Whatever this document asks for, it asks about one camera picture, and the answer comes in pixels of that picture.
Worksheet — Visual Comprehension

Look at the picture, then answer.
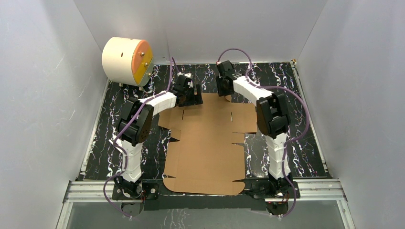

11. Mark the white cylindrical drum orange face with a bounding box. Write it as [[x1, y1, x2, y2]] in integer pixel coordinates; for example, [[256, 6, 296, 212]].
[[102, 37, 154, 87]]

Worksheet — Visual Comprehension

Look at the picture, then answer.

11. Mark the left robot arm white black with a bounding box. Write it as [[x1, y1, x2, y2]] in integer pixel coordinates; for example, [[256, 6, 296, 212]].
[[112, 73, 203, 198]]

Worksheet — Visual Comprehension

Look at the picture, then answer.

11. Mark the aluminium frame rail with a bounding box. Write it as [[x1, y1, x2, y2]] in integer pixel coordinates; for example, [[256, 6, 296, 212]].
[[56, 178, 355, 229]]

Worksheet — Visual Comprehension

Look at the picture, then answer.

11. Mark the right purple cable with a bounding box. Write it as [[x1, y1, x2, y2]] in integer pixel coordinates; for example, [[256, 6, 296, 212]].
[[216, 48, 311, 219]]

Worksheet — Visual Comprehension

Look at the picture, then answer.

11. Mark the purple cable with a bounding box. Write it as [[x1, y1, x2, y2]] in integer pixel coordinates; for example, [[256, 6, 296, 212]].
[[216, 48, 311, 219], [103, 57, 181, 219]]

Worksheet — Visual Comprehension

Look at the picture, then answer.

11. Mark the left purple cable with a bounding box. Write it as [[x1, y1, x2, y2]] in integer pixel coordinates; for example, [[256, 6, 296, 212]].
[[103, 57, 181, 219]]

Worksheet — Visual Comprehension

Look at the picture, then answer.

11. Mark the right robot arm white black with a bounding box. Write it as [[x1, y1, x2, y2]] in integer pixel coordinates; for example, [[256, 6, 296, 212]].
[[215, 61, 291, 198]]

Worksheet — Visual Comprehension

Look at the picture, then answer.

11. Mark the brown cardboard box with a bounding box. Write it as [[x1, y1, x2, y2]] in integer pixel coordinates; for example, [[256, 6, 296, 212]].
[[158, 93, 257, 194]]

